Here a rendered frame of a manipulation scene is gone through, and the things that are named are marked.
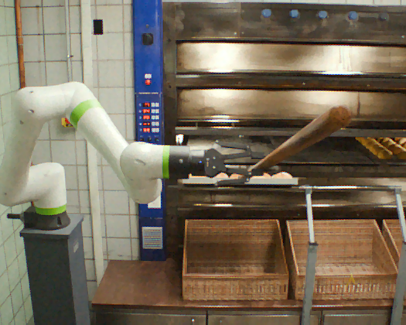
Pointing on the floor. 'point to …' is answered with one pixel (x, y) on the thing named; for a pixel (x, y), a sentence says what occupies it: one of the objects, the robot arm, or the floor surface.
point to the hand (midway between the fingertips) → (264, 163)
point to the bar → (316, 241)
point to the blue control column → (146, 12)
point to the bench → (115, 268)
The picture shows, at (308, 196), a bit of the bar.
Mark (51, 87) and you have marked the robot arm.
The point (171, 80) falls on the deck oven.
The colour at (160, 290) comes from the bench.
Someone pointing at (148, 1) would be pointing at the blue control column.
